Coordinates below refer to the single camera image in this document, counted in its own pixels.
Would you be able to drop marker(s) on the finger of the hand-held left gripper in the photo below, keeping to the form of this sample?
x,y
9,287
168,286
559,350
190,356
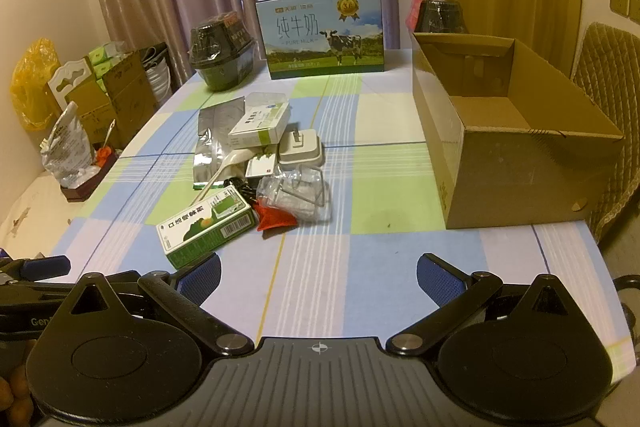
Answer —
x,y
47,267

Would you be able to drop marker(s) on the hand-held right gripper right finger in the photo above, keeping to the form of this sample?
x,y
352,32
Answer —
x,y
437,277

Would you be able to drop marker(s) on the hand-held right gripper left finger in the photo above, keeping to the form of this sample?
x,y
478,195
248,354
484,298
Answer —
x,y
202,277

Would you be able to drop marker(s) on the red pouch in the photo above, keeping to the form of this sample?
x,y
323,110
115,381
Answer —
x,y
274,219

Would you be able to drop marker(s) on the white plastic spoon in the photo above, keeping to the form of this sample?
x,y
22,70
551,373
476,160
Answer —
x,y
230,167

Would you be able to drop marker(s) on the small white red medicine box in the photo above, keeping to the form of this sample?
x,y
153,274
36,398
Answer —
x,y
260,168

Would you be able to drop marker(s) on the clear plastic packet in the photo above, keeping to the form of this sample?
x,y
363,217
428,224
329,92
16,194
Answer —
x,y
302,197

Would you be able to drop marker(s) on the silver foil pouch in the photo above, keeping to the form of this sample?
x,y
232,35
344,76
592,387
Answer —
x,y
215,142

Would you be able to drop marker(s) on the brown cardboard box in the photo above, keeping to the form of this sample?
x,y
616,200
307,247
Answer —
x,y
500,142

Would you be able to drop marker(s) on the white power adapter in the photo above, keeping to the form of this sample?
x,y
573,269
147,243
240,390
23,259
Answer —
x,y
300,149

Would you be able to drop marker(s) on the white green medicine box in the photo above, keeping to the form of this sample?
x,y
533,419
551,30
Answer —
x,y
262,124

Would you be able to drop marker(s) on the checked tablecloth desktop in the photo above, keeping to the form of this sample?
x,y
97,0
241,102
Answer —
x,y
360,257

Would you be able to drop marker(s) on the person's left hand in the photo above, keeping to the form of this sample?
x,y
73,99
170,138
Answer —
x,y
11,394

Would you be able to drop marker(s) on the dark wooden tray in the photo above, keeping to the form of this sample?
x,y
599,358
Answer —
x,y
87,184

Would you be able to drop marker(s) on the white printed bag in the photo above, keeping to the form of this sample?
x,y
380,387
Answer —
x,y
65,147

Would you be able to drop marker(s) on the yellow plastic bag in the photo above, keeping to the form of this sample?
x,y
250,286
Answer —
x,y
32,82

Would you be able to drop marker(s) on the brown printed carton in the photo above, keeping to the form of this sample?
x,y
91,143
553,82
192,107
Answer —
x,y
131,92

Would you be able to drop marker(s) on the stack of white bowls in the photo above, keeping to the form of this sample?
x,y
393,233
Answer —
x,y
159,77

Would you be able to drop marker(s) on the green tissue packs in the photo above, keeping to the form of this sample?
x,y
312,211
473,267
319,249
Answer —
x,y
105,57

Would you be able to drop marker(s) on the black wrapped bowl pack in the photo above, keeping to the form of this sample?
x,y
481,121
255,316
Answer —
x,y
220,52

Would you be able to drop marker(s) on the red label black bowl pack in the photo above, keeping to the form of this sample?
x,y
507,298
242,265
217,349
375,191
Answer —
x,y
440,14

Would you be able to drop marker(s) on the quilted chair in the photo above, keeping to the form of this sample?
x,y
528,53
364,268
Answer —
x,y
607,72

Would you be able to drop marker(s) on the blue cow print milk carton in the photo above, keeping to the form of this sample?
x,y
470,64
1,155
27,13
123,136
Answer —
x,y
320,34

